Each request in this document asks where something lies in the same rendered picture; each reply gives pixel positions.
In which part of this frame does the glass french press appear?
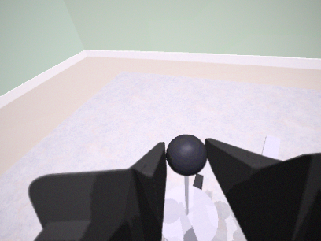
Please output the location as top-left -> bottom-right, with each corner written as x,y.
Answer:
162,134 -> 218,241

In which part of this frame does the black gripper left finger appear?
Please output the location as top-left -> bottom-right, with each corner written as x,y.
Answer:
28,142 -> 167,241

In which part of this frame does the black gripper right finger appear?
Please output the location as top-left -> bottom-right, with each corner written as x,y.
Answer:
205,138 -> 321,241

